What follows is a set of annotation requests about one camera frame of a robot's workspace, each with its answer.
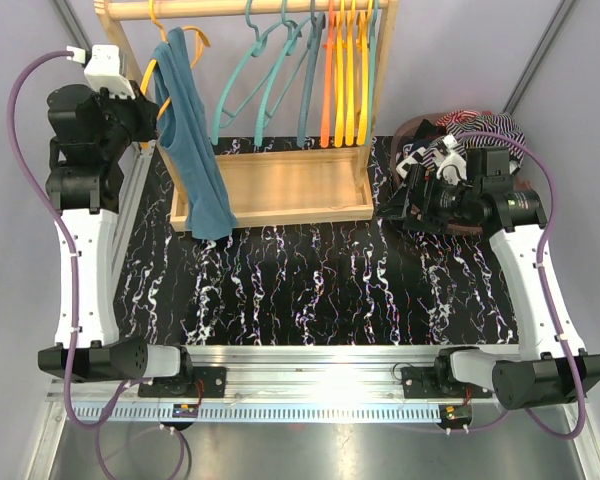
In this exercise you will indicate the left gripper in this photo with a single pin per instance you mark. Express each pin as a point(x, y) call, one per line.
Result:
point(145, 111)

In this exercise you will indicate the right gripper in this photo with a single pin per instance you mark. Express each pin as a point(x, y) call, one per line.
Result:
point(424, 183)

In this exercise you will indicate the thin-striped black tank top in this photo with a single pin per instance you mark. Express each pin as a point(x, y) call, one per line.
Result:
point(502, 124)

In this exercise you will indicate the black white wide-striped tank top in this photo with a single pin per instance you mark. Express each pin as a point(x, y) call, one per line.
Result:
point(420, 153)

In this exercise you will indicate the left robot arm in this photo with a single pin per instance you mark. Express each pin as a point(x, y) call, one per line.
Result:
point(92, 130)

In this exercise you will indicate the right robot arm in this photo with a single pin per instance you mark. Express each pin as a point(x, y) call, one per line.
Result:
point(478, 190)

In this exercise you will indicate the blue tank top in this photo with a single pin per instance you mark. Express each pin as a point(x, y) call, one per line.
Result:
point(184, 137)

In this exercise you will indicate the yellow hanger on left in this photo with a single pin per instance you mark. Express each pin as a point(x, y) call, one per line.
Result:
point(202, 42)

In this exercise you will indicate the yellow hanger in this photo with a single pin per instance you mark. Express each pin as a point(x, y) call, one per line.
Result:
point(344, 77)
point(202, 42)
point(362, 73)

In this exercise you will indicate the orange hanger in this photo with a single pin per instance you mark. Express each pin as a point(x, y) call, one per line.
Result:
point(328, 77)

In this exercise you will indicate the grey-blue hanger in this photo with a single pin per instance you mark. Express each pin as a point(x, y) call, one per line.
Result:
point(318, 23)

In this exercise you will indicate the brown laundry basket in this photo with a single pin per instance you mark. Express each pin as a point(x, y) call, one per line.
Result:
point(406, 133)

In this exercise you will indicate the black marble mat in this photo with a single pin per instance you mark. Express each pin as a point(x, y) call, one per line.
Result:
point(356, 283)

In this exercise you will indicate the red striped garment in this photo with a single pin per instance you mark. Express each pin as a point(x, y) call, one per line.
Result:
point(462, 116)

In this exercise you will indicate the wooden clothes rack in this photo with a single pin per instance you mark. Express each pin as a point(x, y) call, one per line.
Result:
point(250, 81)

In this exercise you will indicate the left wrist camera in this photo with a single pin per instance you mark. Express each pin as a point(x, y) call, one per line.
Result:
point(104, 68)

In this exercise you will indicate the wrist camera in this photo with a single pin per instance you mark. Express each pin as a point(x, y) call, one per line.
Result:
point(104, 68)
point(451, 166)

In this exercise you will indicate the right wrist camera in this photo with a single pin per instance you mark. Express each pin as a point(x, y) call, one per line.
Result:
point(451, 166)

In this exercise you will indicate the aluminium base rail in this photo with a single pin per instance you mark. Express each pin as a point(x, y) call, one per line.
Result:
point(341, 383)

